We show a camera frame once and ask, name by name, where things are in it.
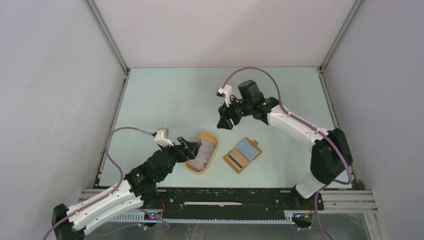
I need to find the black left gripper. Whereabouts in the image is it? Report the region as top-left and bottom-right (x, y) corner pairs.
(158, 136), (201, 181)

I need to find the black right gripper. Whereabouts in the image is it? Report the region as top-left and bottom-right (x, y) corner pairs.
(217, 94), (253, 131)

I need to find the beige oval plastic tray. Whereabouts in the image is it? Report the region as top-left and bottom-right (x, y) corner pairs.
(185, 132), (219, 174)

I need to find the orange leather card holder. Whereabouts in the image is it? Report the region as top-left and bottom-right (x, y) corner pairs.
(222, 137), (263, 174)

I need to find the gold card with black stripe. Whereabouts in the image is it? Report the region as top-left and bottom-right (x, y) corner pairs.
(226, 149), (249, 170)

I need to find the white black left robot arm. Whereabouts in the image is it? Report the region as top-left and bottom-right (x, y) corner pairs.
(52, 137), (202, 240)

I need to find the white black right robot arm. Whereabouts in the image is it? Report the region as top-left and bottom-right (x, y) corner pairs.
(216, 80), (353, 209)

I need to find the silver patterned card in tray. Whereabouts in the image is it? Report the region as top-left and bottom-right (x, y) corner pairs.
(187, 138), (217, 172)

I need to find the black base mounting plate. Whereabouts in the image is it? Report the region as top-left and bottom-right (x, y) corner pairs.
(148, 187), (324, 220)

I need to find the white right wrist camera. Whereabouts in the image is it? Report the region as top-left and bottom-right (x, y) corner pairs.
(216, 84), (233, 107)

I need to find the white slotted cable duct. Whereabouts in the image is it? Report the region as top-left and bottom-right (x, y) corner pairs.
(106, 211), (294, 224)

